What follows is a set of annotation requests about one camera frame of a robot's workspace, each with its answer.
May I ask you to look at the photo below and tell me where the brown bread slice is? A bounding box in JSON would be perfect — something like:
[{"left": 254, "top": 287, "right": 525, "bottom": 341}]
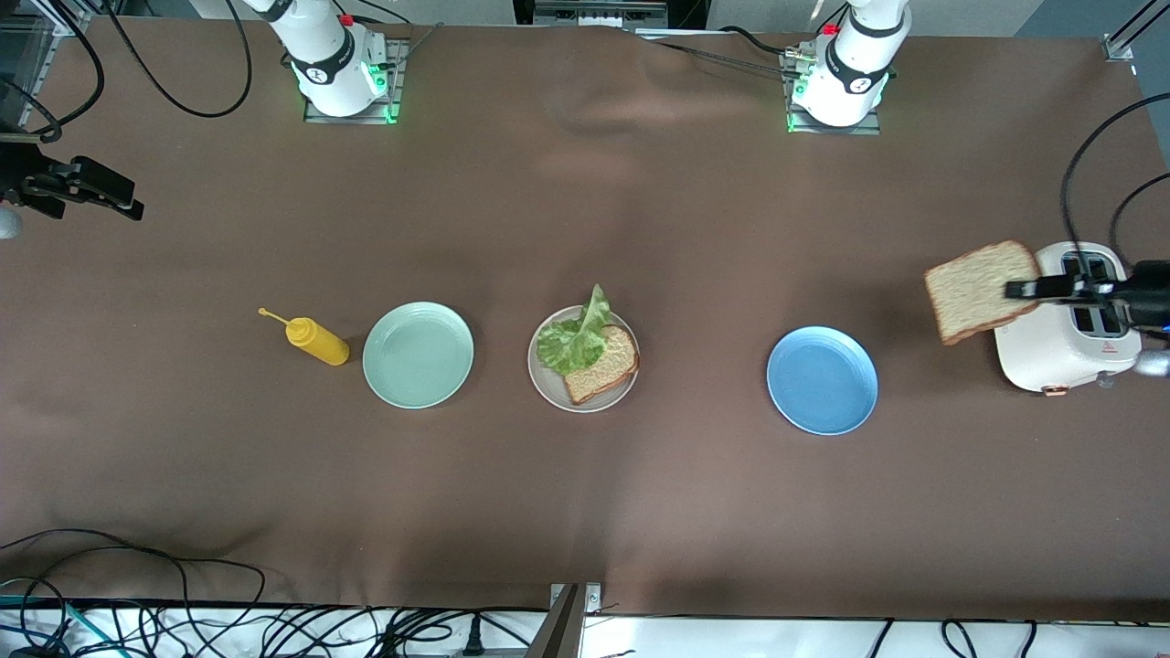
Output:
[
  {"left": 562, "top": 324, "right": 640, "bottom": 406},
  {"left": 923, "top": 240, "right": 1044, "bottom": 346}
]

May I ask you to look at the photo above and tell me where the yellow squeeze bottle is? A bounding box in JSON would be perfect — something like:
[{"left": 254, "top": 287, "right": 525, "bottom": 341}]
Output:
[{"left": 258, "top": 308, "right": 351, "bottom": 367}]

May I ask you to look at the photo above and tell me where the green lettuce leaf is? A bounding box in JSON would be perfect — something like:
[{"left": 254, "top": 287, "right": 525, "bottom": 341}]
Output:
[{"left": 536, "top": 283, "right": 615, "bottom": 376}]

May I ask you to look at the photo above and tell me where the blue plate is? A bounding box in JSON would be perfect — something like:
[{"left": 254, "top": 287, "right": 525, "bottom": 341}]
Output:
[{"left": 766, "top": 326, "right": 879, "bottom": 436}]

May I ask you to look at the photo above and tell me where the green plate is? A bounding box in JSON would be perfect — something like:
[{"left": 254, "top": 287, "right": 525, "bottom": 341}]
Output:
[{"left": 362, "top": 302, "right": 475, "bottom": 409}]

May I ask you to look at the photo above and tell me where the beige plate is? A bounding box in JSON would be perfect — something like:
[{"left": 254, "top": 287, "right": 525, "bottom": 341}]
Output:
[{"left": 527, "top": 304, "right": 641, "bottom": 413}]

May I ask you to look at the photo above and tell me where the white toaster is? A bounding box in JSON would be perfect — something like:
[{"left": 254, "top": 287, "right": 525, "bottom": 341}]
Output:
[{"left": 992, "top": 241, "right": 1143, "bottom": 399}]

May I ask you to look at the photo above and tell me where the black box device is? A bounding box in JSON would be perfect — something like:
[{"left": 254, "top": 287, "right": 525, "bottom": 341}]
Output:
[{"left": 512, "top": 0, "right": 712, "bottom": 30}]

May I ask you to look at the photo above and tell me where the brown tablecloth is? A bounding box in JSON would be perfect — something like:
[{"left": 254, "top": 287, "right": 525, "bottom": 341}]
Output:
[{"left": 0, "top": 16, "right": 1170, "bottom": 622}]

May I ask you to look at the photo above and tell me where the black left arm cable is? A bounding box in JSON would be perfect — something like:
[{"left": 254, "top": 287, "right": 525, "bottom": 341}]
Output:
[{"left": 1059, "top": 91, "right": 1170, "bottom": 275}]

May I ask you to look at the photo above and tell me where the aluminium frame rail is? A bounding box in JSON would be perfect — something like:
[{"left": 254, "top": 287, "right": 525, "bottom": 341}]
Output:
[
  {"left": 1101, "top": 0, "right": 1170, "bottom": 65},
  {"left": 0, "top": 0, "right": 92, "bottom": 147}
]

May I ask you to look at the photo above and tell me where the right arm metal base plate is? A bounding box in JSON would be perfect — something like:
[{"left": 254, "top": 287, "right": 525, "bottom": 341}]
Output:
[{"left": 303, "top": 38, "right": 405, "bottom": 125}]

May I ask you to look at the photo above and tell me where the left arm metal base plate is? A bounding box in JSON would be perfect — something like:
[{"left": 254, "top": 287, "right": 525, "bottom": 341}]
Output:
[{"left": 784, "top": 50, "right": 883, "bottom": 136}]

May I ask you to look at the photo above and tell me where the thin black base cable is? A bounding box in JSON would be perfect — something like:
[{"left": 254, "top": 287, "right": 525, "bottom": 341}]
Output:
[{"left": 640, "top": 26, "right": 805, "bottom": 74}]

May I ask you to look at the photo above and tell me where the teal cable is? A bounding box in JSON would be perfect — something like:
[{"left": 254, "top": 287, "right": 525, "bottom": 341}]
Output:
[{"left": 0, "top": 594, "right": 92, "bottom": 654}]

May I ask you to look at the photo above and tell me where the black loose cable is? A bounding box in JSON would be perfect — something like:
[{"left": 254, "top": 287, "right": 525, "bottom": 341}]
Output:
[{"left": 0, "top": 528, "right": 268, "bottom": 631}]

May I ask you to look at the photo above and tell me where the aluminium frame post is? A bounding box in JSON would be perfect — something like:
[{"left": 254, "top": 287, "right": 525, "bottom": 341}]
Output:
[{"left": 530, "top": 583, "right": 604, "bottom": 658}]

